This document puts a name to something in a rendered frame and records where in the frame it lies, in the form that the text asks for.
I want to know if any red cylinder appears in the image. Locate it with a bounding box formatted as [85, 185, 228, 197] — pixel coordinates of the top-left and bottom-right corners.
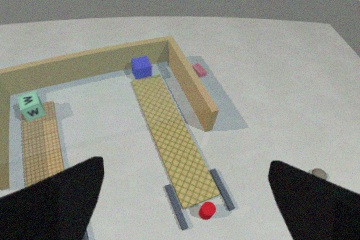
[198, 202, 216, 220]

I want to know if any tan grid-patterned strip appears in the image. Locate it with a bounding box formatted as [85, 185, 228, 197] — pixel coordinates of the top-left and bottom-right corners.
[24, 153, 64, 187]

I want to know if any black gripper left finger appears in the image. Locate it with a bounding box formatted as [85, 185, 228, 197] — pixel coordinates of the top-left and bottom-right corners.
[0, 156, 104, 240]

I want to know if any tan checkered flat strip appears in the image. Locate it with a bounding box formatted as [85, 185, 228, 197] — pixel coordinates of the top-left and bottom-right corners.
[150, 120, 220, 210]

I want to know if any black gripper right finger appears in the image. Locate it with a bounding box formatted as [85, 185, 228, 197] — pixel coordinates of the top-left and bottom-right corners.
[268, 160, 360, 240]

